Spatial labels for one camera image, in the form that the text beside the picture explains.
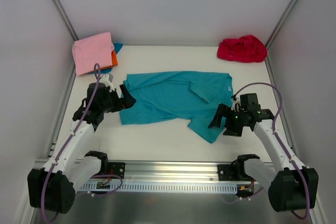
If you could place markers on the folded teal t shirt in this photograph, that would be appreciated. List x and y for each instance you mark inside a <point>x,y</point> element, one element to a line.
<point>118,47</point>

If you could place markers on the right aluminium frame post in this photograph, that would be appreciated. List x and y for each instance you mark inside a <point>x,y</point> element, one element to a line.
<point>284,16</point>

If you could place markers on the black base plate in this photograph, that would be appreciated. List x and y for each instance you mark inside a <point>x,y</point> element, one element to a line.
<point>116,168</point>
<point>231,172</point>

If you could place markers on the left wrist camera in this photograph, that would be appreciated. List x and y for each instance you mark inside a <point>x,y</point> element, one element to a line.
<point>106,79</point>

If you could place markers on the crumpled red t shirt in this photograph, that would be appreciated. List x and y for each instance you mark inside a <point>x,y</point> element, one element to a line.
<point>246,49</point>

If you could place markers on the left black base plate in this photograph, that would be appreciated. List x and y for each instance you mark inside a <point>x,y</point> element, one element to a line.
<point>116,168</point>

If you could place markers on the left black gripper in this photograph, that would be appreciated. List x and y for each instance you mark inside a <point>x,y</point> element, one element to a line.
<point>121,100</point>

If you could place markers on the aluminium frame post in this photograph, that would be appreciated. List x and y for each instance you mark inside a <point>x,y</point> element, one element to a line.
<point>284,16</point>
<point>66,20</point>

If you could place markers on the white slotted cable duct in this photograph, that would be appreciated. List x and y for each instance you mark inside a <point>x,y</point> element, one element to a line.
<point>151,187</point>

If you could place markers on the aluminium mounting rail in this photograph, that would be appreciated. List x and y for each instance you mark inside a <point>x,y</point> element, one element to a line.
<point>135,171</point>

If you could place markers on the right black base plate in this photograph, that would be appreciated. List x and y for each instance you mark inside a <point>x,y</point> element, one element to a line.
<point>231,172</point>

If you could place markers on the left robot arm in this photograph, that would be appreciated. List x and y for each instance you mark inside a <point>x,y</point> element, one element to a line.
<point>54,186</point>

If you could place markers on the left aluminium frame post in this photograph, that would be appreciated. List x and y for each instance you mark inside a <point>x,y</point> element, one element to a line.
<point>66,20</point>

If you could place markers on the teal t shirt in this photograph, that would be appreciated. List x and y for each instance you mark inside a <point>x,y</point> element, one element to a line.
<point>188,95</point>
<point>118,47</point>

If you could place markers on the folded orange t shirt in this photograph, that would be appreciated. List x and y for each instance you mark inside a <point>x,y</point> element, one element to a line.
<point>114,60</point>

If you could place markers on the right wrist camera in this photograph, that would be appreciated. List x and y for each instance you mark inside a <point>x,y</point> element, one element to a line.
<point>235,103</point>

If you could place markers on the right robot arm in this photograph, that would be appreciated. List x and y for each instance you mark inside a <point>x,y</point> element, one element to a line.
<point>290,184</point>

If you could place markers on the folded pink t shirt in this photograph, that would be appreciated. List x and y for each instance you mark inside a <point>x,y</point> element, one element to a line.
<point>79,47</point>

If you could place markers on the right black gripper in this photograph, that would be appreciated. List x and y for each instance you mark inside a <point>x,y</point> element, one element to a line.
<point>229,119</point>

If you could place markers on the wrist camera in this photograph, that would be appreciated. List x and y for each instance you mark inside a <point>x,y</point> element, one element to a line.
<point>106,79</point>
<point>235,103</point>

